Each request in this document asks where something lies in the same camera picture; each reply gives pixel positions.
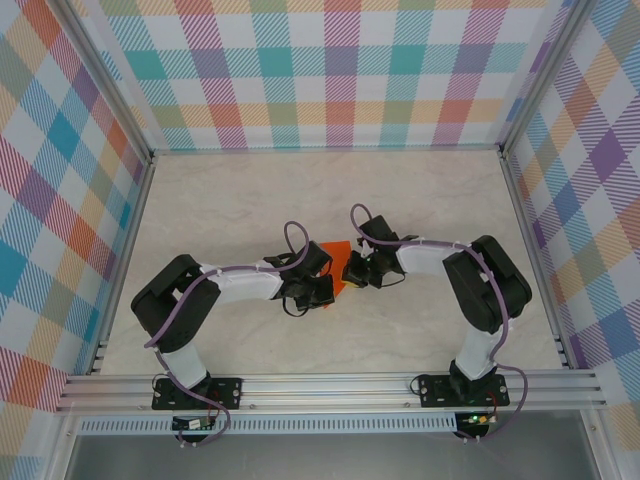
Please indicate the orange paper sheet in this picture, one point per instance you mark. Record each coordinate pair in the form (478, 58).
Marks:
(337, 252)

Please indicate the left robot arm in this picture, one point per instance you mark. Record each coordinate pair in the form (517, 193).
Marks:
(240, 282)

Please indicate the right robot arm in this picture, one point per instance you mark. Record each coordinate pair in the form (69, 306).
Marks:
(425, 260)

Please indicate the grey metal panel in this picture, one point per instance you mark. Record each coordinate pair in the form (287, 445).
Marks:
(325, 460)

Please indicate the small circuit board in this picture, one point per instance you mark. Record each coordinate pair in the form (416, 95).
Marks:
(477, 419)
(192, 424)

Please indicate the wide grooved aluminium rail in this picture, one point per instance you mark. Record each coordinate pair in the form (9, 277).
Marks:
(325, 390)

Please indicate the thin aluminium rail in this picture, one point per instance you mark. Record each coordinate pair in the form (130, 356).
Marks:
(325, 148)

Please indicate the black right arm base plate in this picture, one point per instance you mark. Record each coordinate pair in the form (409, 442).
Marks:
(430, 390)

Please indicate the aluminium side rail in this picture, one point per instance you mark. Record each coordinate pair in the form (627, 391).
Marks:
(125, 260)
(534, 260)

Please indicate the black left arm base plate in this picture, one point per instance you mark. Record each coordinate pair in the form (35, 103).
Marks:
(227, 392)

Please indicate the aluminium corner post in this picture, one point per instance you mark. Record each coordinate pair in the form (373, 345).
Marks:
(542, 70)
(102, 70)

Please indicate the aluminium lower frame bar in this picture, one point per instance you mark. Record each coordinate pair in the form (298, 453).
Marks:
(600, 450)
(62, 450)

